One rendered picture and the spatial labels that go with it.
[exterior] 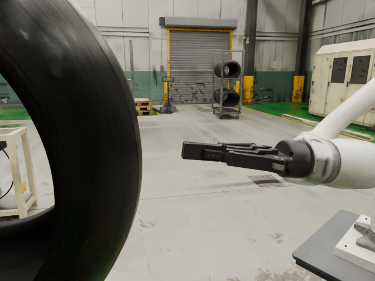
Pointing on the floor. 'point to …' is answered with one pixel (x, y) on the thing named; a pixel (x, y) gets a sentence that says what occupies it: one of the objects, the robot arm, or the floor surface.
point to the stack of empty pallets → (143, 107)
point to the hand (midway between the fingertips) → (201, 151)
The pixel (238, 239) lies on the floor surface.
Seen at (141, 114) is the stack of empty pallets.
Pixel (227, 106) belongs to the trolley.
